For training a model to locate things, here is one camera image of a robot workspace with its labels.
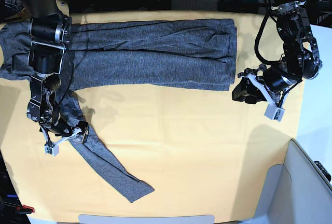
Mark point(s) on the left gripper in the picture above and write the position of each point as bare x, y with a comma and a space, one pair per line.
266, 84

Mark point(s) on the grey long-sleeve shirt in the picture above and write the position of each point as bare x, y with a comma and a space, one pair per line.
193, 54

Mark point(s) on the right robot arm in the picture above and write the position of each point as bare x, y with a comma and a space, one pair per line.
48, 29

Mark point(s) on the black remote on bin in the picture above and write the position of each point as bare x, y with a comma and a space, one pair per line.
323, 170

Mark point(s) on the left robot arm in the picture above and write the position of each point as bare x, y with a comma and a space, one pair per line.
299, 45

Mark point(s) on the black round arm base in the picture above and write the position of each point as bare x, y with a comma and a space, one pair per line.
241, 6

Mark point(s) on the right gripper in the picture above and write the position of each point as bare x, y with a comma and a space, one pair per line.
59, 126

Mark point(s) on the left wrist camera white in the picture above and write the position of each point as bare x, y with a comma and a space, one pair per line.
274, 113

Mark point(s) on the white storage bin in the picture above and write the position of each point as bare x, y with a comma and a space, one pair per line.
295, 191

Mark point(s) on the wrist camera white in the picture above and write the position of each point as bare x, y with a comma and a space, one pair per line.
274, 113
51, 149

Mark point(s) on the yellow table cloth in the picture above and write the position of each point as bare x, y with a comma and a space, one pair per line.
202, 152

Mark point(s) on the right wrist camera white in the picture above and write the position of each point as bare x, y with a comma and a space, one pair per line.
51, 149

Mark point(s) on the red black clamp left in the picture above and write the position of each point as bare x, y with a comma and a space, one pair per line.
24, 210

